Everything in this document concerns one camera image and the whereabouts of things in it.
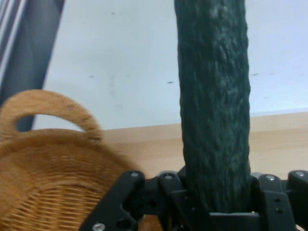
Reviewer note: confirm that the woven wicker basket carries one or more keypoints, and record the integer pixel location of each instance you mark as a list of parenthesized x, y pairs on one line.
[(53, 173)]

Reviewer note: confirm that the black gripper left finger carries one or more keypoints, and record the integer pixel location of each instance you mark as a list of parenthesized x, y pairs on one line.
[(134, 202)]

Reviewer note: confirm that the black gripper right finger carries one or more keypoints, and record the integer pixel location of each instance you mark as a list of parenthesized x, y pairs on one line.
[(276, 199)]

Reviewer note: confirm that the dark green cucumber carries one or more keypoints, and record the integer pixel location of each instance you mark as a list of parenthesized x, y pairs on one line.
[(214, 108)]

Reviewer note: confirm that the grey metal frame post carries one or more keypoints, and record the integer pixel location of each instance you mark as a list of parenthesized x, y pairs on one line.
[(29, 55)]

